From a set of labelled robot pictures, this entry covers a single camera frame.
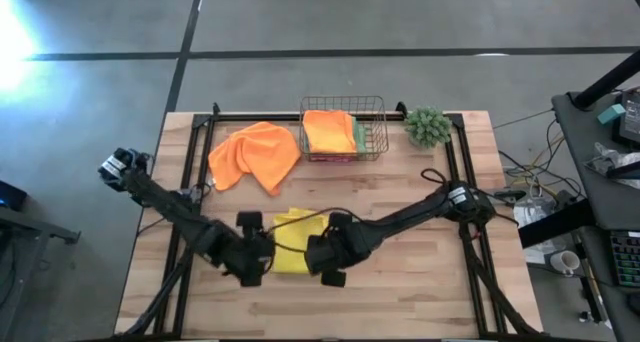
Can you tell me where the orange microfiber towel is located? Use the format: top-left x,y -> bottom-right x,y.
302,109 -> 358,155
207,120 -> 302,197

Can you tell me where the black device blue light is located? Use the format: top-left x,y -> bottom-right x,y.
0,180 -> 29,213

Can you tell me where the white plastic bag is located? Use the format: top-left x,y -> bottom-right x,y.
513,201 -> 559,265

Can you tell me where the backlit computer keyboard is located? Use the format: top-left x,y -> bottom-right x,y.
608,230 -> 640,289

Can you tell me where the white mug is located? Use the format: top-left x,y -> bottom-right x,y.
549,249 -> 581,277

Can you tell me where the grey desk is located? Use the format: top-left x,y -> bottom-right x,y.
551,89 -> 640,342

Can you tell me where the teal box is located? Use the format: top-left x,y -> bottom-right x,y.
596,103 -> 627,125

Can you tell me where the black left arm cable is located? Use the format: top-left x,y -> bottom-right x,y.
262,241 -> 277,277

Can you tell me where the crumpled clear plastic bag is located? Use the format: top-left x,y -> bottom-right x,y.
583,141 -> 640,179

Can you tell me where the potted green succulent plant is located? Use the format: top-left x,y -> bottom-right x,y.
403,105 -> 454,151

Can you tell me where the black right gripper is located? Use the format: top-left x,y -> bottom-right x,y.
304,211 -> 375,288

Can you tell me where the black pole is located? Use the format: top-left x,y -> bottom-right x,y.
571,48 -> 640,112

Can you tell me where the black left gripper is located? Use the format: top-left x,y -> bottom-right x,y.
222,210 -> 277,288

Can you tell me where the black aluminium table frame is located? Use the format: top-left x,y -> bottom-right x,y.
113,101 -> 544,341

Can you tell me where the yellow microfiber towel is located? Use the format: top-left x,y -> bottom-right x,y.
271,207 -> 331,275

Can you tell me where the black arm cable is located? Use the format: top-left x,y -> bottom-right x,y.
262,241 -> 277,277
269,207 -> 366,256

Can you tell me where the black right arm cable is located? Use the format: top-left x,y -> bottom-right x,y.
269,207 -> 366,256

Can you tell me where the light green microfiber towel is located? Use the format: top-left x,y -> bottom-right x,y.
352,115 -> 368,154

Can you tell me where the black desk monitor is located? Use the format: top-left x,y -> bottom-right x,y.
612,88 -> 640,149

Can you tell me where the grey metal table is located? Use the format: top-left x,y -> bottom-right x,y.
0,205 -> 82,342

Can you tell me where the metal wire basket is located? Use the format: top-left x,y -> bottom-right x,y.
298,95 -> 390,163

